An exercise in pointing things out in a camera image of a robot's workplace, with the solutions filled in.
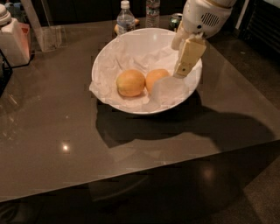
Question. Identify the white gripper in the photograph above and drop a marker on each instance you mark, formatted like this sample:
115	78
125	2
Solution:
201	17

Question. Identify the white bowl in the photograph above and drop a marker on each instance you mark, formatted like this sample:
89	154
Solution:
155	38

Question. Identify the green soda can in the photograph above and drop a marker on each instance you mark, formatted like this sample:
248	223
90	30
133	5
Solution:
174	21

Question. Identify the tall clear water bottle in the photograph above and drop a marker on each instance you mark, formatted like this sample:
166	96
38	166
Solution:
152	13

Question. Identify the white crumpled paper liner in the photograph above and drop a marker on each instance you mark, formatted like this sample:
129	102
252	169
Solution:
121	55

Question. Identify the clear water bottle white cap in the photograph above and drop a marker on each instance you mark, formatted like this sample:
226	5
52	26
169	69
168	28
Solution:
125	20

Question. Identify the clear acrylic sign holder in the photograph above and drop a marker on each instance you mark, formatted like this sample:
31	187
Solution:
47	37

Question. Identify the white napkin dispenser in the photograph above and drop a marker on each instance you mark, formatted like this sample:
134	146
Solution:
14	39

